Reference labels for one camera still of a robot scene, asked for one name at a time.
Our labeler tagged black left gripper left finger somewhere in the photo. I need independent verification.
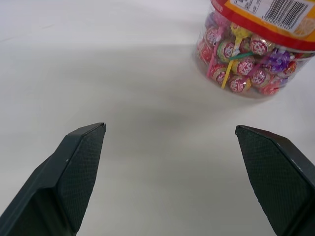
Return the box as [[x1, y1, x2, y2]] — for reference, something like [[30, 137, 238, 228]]
[[0, 122, 107, 236]]

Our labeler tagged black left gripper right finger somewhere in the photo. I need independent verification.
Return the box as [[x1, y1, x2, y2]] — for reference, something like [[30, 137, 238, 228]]
[[235, 124, 315, 236]]

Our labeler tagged red white wrapped lollipop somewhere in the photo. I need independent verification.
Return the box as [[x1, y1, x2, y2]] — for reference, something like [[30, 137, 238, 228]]
[[232, 57, 256, 77], [216, 40, 238, 62], [228, 75, 252, 93], [251, 66, 269, 87], [211, 64, 230, 86], [204, 26, 222, 48], [196, 40, 214, 61], [250, 34, 271, 57]]

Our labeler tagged purple wrapped lollipop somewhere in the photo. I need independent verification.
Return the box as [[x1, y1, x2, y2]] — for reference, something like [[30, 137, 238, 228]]
[[268, 48, 291, 71]]

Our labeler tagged clear plastic lollipop jar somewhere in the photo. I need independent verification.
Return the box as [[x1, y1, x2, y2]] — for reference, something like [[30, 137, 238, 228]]
[[195, 0, 315, 99]]

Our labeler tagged yellow wrapped lollipop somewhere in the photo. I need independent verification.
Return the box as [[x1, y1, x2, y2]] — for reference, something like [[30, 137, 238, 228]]
[[230, 23, 247, 54]]

